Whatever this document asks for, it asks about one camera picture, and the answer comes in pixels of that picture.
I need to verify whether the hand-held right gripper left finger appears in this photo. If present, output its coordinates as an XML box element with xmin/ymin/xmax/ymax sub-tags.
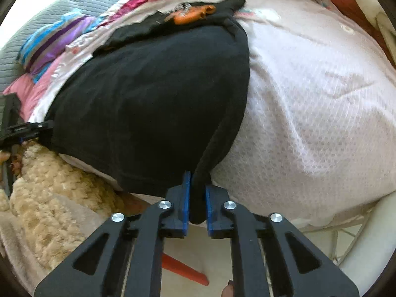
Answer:
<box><xmin>33</xmin><ymin>171</ymin><xmax>194</xmax><ymax>297</ymax></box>

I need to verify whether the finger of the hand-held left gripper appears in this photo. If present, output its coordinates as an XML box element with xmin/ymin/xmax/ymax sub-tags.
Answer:
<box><xmin>6</xmin><ymin>120</ymin><xmax>55</xmax><ymax>145</ymax></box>

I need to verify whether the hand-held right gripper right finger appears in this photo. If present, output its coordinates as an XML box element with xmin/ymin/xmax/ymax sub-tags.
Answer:
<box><xmin>205</xmin><ymin>184</ymin><xmax>361</xmax><ymax>297</ymax></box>

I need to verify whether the black sweater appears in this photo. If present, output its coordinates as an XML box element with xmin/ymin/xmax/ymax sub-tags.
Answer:
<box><xmin>43</xmin><ymin>0</ymin><xmax>250</xmax><ymax>225</ymax></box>

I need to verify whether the person's left hand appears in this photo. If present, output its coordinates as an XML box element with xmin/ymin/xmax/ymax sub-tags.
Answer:
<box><xmin>0</xmin><ymin>148</ymin><xmax>24</xmax><ymax>177</ymax></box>

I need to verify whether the person's right hand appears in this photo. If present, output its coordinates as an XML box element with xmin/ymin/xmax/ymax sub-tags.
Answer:
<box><xmin>221</xmin><ymin>279</ymin><xmax>236</xmax><ymax>297</ymax></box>

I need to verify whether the cream fluffy blanket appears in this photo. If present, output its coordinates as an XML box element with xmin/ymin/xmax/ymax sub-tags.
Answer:
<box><xmin>0</xmin><ymin>141</ymin><xmax>149</xmax><ymax>288</ymax></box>

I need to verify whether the red rod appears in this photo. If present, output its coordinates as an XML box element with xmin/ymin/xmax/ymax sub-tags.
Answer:
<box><xmin>162</xmin><ymin>252</ymin><xmax>210</xmax><ymax>287</ymax></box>

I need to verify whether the striped purple blue cloth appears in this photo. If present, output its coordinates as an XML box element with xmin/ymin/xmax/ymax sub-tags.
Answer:
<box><xmin>17</xmin><ymin>11</ymin><xmax>102</xmax><ymax>84</ymax></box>

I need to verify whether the grey quilted pillow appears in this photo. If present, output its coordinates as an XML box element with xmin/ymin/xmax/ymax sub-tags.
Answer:
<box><xmin>0</xmin><ymin>0</ymin><xmax>140</xmax><ymax>93</ymax></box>

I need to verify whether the printed pinkish-grey quilt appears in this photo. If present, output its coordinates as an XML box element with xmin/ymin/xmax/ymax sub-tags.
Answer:
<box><xmin>29</xmin><ymin>0</ymin><xmax>396</xmax><ymax>228</ymax></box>

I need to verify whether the red cloth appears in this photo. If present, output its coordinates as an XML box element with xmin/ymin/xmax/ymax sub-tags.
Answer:
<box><xmin>124</xmin><ymin>0</ymin><xmax>149</xmax><ymax>13</ymax></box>

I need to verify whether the white wire frame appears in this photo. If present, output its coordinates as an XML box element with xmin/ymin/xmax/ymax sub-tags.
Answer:
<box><xmin>298</xmin><ymin>204</ymin><xmax>381</xmax><ymax>265</ymax></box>

